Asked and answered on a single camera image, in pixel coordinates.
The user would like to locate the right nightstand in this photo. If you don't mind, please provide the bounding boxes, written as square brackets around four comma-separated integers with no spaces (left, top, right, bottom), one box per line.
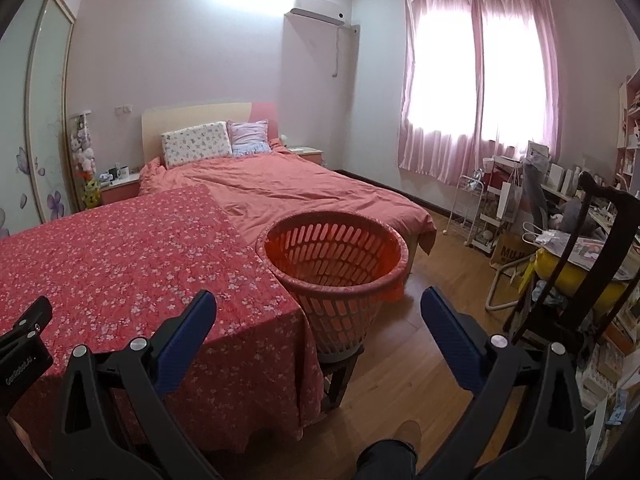
[288,146,323,166]

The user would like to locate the orange plastic laundry basket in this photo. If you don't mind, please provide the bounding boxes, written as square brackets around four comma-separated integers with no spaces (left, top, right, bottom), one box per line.
[256,209,409,363]

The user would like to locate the person's brown shoe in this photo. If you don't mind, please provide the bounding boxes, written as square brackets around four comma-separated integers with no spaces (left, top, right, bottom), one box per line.
[393,419,422,453]

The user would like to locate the yellow bag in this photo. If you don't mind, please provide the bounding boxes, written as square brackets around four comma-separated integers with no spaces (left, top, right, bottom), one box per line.
[518,248,628,316]

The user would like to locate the sliding wardrobe with flowers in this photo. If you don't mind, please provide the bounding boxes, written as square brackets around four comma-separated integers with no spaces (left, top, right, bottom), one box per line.
[0,0,76,238]

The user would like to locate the pink window curtains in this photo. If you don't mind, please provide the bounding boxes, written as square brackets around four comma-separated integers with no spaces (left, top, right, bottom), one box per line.
[397,0,562,184]

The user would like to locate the salmon pink bed duvet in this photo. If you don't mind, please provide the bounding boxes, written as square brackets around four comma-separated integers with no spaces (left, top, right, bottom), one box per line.
[140,146,437,254]

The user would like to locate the white air conditioner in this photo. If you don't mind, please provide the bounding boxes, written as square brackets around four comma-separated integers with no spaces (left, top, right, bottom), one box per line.
[285,0,347,27]

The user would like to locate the black chair with DAS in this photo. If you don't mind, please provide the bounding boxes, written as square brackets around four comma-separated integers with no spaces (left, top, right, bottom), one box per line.
[503,171,639,356]

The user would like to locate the red floral tablecloth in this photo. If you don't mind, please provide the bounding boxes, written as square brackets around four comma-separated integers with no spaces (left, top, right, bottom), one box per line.
[1,186,322,458]

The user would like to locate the white floral pillow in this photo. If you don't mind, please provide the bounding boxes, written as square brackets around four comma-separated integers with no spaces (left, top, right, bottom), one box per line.
[160,122,232,169]

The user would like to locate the pink striped pillow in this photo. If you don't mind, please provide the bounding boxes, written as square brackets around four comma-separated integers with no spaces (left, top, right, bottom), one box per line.
[227,120,271,157]

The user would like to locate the hanging plush toy organizer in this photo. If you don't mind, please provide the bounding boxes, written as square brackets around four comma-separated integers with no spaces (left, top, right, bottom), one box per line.
[70,110,101,209]

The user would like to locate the pink left nightstand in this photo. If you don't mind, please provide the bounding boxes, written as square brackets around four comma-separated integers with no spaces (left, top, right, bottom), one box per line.
[101,174,140,205]

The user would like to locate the beige pink headboard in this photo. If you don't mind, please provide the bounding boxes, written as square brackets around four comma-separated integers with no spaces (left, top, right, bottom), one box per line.
[141,102,279,162]

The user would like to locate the cluttered desk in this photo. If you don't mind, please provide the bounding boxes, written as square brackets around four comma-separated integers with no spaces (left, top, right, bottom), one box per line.
[491,142,639,282]

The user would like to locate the white wire trolley rack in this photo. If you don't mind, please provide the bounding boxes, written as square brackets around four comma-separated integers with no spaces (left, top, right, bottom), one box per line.
[444,170,485,246]

